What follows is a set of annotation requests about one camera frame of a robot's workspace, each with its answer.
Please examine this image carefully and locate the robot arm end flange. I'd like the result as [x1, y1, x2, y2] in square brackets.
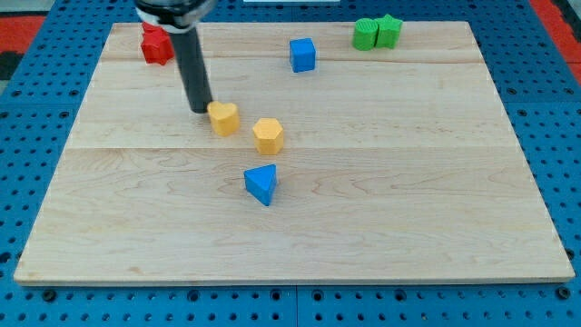
[133, 0, 218, 34]

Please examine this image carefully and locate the blue triangle block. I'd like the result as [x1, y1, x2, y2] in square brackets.
[243, 164, 278, 206]

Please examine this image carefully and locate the yellow hexagon block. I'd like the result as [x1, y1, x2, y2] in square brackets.
[252, 118, 284, 155]

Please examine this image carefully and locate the wooden board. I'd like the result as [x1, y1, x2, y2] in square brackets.
[14, 21, 575, 286]

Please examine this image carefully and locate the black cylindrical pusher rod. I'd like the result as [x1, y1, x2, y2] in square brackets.
[170, 25, 212, 114]

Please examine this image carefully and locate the green cylinder block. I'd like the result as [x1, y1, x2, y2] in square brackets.
[352, 18, 379, 51]

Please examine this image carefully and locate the yellow heart block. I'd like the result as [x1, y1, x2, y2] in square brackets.
[207, 101, 240, 136]

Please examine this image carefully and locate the red block behind star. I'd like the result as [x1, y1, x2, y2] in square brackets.
[142, 22, 162, 34]

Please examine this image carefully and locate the blue cube block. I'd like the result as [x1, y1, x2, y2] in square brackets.
[289, 38, 316, 73]

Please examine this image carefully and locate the green star block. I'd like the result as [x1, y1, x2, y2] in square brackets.
[374, 15, 403, 49]

